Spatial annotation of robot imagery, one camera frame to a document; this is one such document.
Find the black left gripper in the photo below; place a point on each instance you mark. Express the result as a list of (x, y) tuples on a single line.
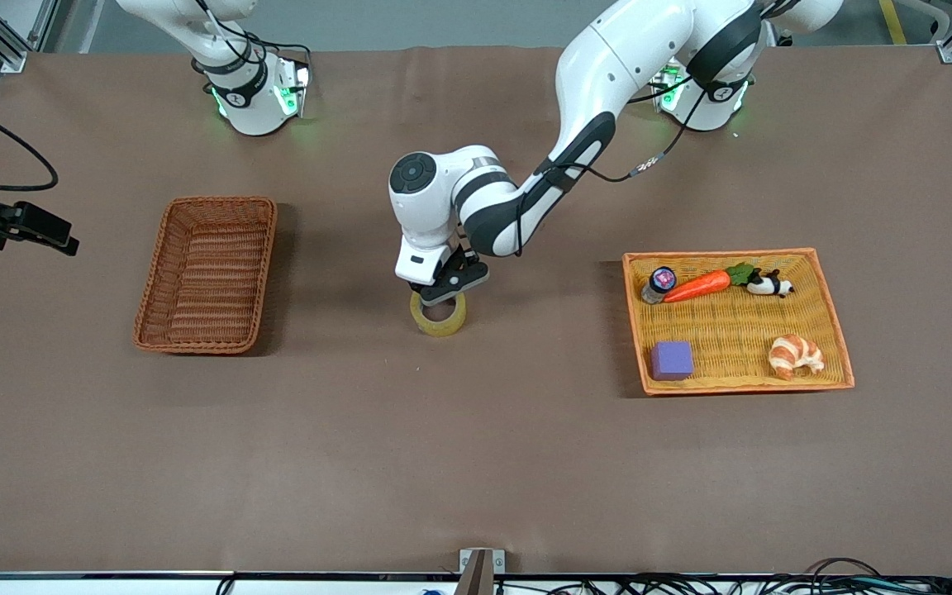
[(454, 263)]

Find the clear yellowish tape roll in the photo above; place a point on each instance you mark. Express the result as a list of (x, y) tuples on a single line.
[(443, 324)]

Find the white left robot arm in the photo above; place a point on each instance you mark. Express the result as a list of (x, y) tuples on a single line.
[(600, 91)]

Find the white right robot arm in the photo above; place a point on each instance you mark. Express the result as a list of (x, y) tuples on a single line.
[(253, 107)]

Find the brown wicker basket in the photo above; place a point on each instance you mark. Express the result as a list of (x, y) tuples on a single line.
[(207, 277)]

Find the orange wicker basket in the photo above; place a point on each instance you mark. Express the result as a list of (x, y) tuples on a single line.
[(740, 314)]

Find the brown table cover sheet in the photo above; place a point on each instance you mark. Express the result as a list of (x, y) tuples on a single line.
[(459, 430)]

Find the small jar purple lid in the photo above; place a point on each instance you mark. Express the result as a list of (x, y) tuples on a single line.
[(658, 283)]

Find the purple foam cube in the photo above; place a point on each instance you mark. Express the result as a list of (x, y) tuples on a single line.
[(672, 360)]

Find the orange toy carrot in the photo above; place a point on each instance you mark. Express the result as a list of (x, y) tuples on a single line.
[(695, 287)]

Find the black white panda figure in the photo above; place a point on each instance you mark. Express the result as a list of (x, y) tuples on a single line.
[(767, 285)]

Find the toy croissant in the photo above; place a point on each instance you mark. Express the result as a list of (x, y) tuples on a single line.
[(794, 355)]

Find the metal table edge bracket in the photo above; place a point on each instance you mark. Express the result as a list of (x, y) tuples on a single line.
[(483, 560)]

